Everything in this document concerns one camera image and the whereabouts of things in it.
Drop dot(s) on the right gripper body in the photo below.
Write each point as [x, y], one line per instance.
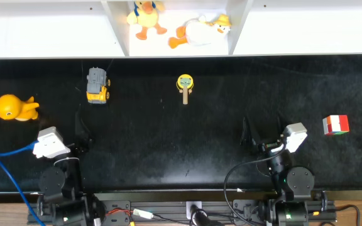
[267, 147]

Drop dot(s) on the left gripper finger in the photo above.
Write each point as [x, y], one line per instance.
[83, 135]

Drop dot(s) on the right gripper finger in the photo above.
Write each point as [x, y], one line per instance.
[247, 133]
[281, 125]

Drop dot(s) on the grey and yellow toy truck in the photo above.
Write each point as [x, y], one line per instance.
[96, 84]

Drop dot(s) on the yellow rubber duck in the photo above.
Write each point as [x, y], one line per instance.
[9, 108]

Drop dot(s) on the yellow cat face rattle drum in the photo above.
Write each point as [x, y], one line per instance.
[185, 82]

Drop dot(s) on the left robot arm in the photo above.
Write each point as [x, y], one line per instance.
[55, 182]

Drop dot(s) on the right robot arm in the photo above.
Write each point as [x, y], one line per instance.
[298, 182]

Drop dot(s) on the many-coloured puzzle cube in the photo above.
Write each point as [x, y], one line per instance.
[336, 124]

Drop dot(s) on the white shelf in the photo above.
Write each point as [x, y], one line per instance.
[42, 34]

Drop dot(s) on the white plush duck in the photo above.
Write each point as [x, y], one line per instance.
[200, 33]

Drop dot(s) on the yellow plush duck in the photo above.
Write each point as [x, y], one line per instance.
[147, 17]

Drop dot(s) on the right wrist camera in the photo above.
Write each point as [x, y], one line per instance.
[295, 135]

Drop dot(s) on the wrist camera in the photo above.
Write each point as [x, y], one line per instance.
[50, 144]
[295, 135]

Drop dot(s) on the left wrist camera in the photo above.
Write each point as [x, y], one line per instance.
[50, 144]

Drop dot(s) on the mounting rail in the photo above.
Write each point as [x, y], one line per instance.
[168, 213]

